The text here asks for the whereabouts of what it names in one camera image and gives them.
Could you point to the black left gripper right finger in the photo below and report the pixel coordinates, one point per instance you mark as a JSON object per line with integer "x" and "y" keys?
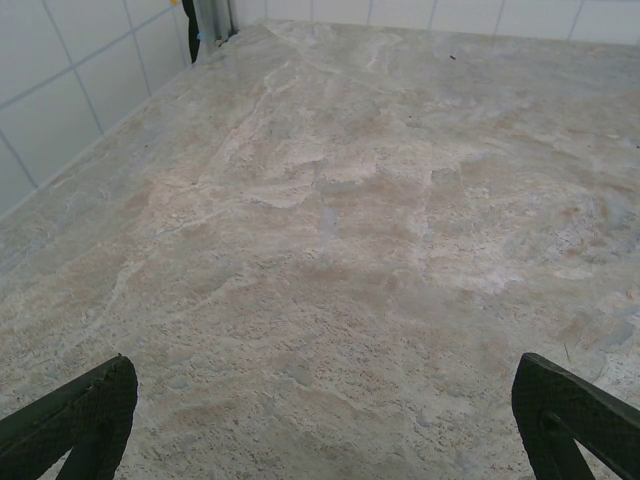
{"x": 545, "y": 395}

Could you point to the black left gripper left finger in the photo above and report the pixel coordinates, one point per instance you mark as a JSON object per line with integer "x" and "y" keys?
{"x": 75, "y": 415}

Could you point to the aluminium frame corner post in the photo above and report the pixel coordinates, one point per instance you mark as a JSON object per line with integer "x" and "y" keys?
{"x": 210, "y": 20}

